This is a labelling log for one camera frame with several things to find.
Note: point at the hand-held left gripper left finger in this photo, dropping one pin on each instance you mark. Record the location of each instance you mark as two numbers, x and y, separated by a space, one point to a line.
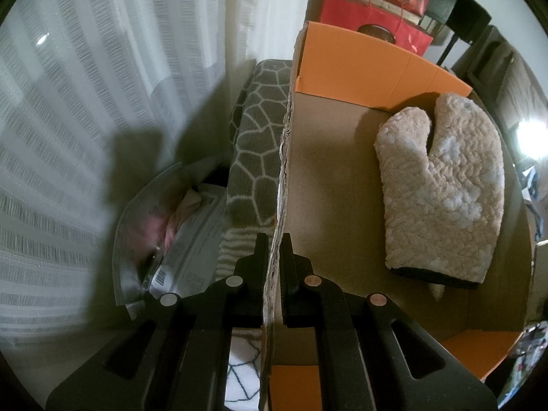
259 257

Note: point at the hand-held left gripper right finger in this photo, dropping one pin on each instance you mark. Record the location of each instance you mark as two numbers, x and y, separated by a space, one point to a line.
287 261

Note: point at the orange cardboard box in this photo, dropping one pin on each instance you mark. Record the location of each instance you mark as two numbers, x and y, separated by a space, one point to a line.
334 205

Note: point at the white printed paper sheet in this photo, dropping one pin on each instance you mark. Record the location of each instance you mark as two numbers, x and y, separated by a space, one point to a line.
201 231

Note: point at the pink cloth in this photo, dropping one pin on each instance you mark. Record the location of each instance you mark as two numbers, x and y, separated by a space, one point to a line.
180 222

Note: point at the grey patterned cushion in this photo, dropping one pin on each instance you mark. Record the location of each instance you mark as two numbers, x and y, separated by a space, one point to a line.
257 137

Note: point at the clear plastic bag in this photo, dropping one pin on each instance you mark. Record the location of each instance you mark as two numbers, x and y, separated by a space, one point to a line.
128 231

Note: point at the beige fleece oven mitt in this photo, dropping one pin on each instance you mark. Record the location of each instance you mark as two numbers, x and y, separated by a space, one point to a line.
441 205

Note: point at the white sheer curtain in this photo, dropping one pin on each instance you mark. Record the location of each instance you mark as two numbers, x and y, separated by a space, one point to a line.
85 72

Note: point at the brown wooden cabinet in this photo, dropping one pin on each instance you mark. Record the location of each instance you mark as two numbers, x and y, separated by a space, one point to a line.
513 81

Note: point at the black chair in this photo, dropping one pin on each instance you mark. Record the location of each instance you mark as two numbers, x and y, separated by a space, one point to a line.
464 8

